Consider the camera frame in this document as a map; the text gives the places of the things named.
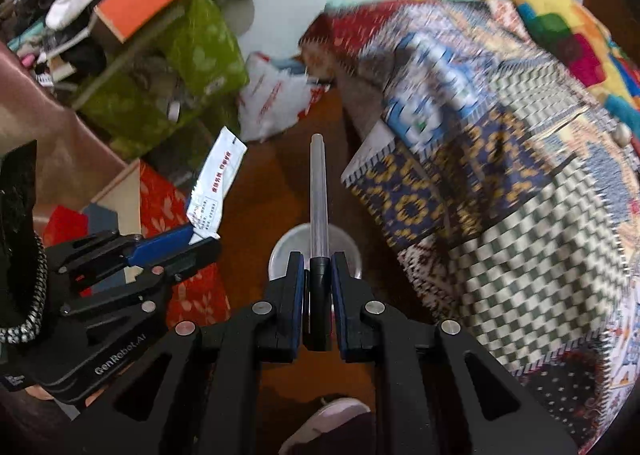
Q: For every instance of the small white bottle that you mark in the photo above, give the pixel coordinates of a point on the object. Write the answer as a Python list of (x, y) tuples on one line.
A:
[(622, 133)]

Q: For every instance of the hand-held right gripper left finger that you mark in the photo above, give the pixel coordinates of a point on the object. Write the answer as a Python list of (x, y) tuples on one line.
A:
[(298, 285)]

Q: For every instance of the green leaf-print bag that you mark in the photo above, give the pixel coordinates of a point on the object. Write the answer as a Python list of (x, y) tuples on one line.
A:
[(200, 50)]

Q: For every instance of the white printed sachet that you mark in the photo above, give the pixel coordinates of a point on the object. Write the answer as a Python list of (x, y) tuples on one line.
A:
[(220, 170)]

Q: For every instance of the colourful patch blanket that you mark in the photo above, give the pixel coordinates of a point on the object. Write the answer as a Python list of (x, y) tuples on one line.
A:
[(575, 35)]

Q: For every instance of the red floral box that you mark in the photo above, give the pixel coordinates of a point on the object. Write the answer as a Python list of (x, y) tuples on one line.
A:
[(165, 200)]

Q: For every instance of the beige cardboard flap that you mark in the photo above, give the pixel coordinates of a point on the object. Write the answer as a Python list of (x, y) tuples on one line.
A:
[(120, 195)]

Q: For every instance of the person's left hand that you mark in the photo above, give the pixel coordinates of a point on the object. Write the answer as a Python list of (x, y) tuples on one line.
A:
[(37, 392)]

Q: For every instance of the teal soft object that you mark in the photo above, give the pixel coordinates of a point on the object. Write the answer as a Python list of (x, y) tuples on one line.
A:
[(345, 6)]

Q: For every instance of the white red plastic bag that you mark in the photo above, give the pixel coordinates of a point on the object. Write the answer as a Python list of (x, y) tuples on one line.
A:
[(270, 95)]

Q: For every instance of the patchwork checkered bedspread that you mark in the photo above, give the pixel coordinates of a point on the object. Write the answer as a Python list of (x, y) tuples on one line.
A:
[(500, 210)]

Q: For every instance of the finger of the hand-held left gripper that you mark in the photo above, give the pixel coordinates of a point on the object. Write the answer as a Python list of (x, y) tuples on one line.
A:
[(160, 245), (195, 255)]

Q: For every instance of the brown glossy bag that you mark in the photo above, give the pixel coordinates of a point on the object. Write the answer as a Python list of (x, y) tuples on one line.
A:
[(55, 135)]

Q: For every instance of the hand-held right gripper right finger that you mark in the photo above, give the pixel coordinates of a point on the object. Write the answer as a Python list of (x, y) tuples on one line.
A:
[(336, 285)]

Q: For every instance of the person's pink shoe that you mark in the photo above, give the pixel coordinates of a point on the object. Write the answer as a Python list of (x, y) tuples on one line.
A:
[(325, 417)]

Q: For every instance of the clear pen with black cap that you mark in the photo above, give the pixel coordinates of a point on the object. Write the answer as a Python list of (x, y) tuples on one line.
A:
[(318, 195)]

